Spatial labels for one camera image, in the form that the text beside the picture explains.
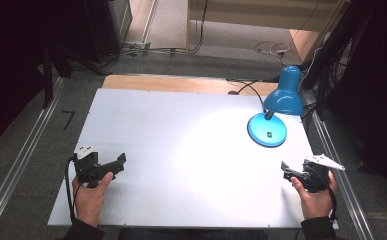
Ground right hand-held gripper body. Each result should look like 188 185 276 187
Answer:
301 153 346 194

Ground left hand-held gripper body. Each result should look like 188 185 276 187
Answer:
73 144 105 190

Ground person's right hand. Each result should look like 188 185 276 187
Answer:
290 170 339 222

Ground person's left hand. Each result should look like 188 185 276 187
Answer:
71 171 115 228

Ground blue desk lamp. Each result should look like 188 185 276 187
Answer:
246 65 306 149

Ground wooden board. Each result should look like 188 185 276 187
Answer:
101 74 280 98

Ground black metal stand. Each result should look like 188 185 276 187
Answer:
40 43 110 110

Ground grey power strip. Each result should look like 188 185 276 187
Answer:
122 40 153 57

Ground black cabinet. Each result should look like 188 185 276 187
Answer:
80 0 134 64

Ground aluminium rail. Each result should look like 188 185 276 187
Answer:
0 76 66 240
300 89 377 240

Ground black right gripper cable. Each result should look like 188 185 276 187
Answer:
309 163 339 224

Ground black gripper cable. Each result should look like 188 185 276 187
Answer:
63 155 81 223
309 163 339 224

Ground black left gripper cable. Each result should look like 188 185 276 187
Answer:
63 155 81 223

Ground black lamp cable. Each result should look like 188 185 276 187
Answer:
225 77 266 112

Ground white floor cable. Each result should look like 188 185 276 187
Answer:
253 40 294 66

